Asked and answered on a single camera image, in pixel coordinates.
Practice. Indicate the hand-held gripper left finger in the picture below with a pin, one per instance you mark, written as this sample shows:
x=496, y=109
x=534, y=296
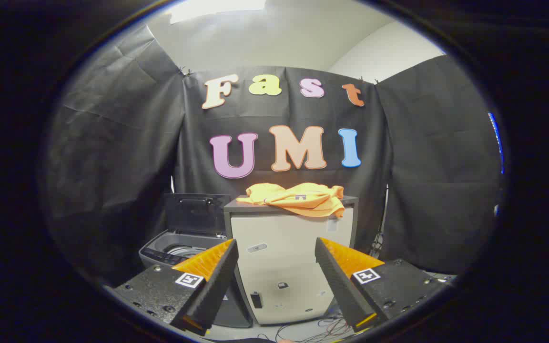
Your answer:
x=217, y=281

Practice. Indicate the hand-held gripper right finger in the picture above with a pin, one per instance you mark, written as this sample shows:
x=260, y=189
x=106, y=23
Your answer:
x=339, y=281

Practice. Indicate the grey washing machine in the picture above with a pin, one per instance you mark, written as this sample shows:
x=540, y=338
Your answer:
x=160, y=248

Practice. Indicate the orange polo shirt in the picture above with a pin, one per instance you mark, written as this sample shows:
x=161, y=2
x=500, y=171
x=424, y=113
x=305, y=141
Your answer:
x=312, y=202

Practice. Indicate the white cabinet with grey top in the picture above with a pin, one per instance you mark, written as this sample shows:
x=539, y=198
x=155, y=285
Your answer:
x=284, y=262

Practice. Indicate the thin metal stand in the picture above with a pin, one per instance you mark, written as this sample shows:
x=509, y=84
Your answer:
x=379, y=228

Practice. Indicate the black backdrop cloth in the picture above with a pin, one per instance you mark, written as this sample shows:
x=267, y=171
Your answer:
x=279, y=114

